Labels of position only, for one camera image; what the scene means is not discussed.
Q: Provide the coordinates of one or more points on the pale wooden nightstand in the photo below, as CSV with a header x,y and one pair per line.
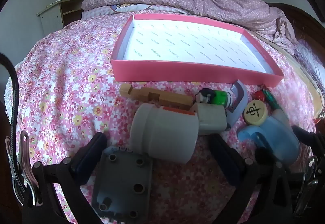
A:
x,y
50,18

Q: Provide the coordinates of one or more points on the white earbuds case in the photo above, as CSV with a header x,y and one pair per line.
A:
x,y
210,120

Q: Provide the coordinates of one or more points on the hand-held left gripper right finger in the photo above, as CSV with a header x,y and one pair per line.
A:
x,y
224,159

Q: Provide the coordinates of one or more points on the green toy figure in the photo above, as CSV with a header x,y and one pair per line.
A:
x,y
218,98

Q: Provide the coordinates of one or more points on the metal spring clip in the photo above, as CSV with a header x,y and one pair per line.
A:
x,y
25,163
309,183

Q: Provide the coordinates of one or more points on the white plastic pipe fitting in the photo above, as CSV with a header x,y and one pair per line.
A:
x,y
165,135

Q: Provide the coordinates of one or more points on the wooden puzzle block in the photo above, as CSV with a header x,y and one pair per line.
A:
x,y
142,93

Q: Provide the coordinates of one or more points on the round wooden chess piece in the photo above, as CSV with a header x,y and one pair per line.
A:
x,y
255,112

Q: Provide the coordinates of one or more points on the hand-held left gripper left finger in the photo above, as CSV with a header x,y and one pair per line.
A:
x,y
88,156

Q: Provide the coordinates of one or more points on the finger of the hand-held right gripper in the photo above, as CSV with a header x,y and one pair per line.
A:
x,y
307,138

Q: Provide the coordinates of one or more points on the grey-blue curved plastic part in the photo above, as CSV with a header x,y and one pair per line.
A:
x,y
241,102

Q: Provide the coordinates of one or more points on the dark wooden headboard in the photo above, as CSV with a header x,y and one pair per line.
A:
x,y
304,26

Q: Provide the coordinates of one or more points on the pink cardboard box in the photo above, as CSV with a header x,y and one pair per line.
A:
x,y
177,71

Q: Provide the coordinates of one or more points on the pink floral bedsheet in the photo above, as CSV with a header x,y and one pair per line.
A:
x,y
63,74

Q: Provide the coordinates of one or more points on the grey plate with holes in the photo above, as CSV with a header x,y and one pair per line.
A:
x,y
121,180

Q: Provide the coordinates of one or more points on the cartoon print pillow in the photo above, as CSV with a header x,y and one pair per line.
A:
x,y
121,7

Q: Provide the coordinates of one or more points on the light blue plastic part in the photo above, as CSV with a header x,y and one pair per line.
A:
x,y
274,137

